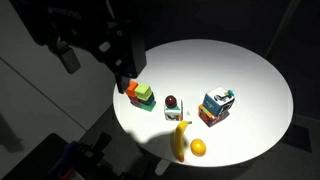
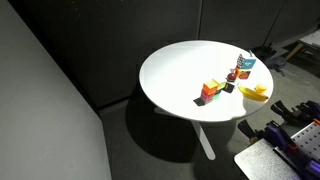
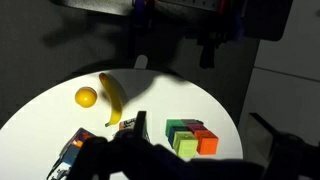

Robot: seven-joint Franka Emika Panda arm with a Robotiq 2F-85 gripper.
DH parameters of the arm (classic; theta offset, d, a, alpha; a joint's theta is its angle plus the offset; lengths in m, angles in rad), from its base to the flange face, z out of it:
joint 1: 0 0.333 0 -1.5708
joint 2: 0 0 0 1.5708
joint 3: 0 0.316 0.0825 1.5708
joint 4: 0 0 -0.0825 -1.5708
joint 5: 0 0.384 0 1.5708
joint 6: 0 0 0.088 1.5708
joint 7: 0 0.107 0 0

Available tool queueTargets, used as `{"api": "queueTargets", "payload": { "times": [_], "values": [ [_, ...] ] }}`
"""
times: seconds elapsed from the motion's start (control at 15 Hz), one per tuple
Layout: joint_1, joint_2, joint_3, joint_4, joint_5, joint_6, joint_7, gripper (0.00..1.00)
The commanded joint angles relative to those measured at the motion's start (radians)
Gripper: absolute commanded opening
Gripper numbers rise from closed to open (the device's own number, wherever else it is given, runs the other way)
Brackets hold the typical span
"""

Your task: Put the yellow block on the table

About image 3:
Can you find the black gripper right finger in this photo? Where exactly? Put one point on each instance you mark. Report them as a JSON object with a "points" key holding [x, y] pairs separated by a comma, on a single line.
{"points": [[293, 156]]}

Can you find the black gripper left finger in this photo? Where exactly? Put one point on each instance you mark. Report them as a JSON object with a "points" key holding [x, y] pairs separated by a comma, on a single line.
{"points": [[96, 160]]}

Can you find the yellow-green toy block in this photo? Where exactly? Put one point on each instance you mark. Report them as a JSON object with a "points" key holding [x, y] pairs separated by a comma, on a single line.
{"points": [[185, 145]]}

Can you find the green toy block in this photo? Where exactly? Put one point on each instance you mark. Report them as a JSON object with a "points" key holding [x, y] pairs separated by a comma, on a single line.
{"points": [[173, 126]]}

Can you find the orange toy block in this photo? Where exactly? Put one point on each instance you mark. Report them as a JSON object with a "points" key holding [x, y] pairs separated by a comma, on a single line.
{"points": [[207, 143]]}

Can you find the magenta toy block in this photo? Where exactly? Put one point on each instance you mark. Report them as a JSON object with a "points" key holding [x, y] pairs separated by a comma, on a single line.
{"points": [[197, 127]]}

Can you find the blue and white picture cube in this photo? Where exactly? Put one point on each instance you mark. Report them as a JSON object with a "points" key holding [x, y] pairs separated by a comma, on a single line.
{"points": [[70, 155]]}

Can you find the white cube with teal print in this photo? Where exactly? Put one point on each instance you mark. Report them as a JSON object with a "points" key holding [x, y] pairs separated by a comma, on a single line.
{"points": [[126, 124]]}

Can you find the yellow-orange toy fruit ball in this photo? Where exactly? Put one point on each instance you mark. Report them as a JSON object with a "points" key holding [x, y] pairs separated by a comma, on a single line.
{"points": [[86, 97]]}

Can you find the yellow toy banana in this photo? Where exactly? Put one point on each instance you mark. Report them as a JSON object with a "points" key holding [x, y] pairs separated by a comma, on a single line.
{"points": [[115, 96]]}

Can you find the black purple bar clamp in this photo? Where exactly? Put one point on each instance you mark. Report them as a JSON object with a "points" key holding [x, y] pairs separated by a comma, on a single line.
{"points": [[233, 20], [138, 13], [207, 50]]}

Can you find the white perforated breadboard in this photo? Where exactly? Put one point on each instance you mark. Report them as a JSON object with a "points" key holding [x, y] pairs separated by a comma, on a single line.
{"points": [[193, 3]]}

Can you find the grey metal base plate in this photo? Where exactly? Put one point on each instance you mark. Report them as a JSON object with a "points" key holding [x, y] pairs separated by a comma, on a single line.
{"points": [[100, 6]]}

